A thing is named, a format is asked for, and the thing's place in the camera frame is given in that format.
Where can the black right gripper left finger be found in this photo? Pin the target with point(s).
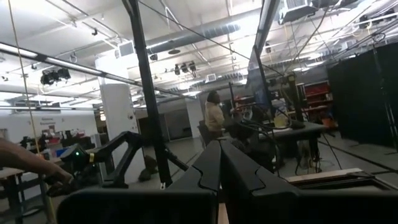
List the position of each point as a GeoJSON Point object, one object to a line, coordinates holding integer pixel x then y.
{"type": "Point", "coordinates": [140, 208]}

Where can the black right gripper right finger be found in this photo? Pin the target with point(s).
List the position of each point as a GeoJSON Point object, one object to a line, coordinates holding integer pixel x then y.
{"type": "Point", "coordinates": [311, 208]}

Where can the person's forearm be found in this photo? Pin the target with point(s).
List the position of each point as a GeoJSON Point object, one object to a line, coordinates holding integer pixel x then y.
{"type": "Point", "coordinates": [18, 157]}

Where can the dark bag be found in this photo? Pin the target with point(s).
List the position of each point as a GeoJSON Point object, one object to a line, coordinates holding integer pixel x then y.
{"type": "Point", "coordinates": [149, 169]}

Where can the black desk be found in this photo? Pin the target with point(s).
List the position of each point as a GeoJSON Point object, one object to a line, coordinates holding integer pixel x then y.
{"type": "Point", "coordinates": [298, 129]}

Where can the person's hand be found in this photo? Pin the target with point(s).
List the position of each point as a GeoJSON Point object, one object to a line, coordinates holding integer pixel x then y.
{"type": "Point", "coordinates": [60, 177]}

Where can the white pillar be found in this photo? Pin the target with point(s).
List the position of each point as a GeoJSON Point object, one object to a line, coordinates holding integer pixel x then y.
{"type": "Point", "coordinates": [118, 109]}

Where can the person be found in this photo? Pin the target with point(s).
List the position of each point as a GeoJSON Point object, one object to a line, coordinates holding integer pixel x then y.
{"type": "Point", "coordinates": [214, 116]}

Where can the red storage shelf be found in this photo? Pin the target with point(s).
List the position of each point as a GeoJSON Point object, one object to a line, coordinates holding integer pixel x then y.
{"type": "Point", "coordinates": [317, 90]}

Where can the black partition screen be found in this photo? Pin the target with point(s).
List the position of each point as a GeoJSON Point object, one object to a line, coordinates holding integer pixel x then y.
{"type": "Point", "coordinates": [357, 99]}

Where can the dark computer monitor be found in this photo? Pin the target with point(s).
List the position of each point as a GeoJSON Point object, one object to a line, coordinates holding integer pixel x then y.
{"type": "Point", "coordinates": [258, 87]}

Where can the black ceiling-hung device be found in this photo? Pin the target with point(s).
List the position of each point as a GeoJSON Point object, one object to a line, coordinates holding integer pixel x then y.
{"type": "Point", "coordinates": [56, 76]}
{"type": "Point", "coordinates": [185, 68]}

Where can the white ceiling air unit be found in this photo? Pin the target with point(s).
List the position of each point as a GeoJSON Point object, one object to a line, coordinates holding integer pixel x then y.
{"type": "Point", "coordinates": [295, 9]}

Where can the black aluminium rig frame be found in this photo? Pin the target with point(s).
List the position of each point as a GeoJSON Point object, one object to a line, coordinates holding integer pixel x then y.
{"type": "Point", "coordinates": [149, 93]}

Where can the dark grey round duct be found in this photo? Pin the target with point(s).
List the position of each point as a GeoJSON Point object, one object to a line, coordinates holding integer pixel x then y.
{"type": "Point", "coordinates": [192, 37]}

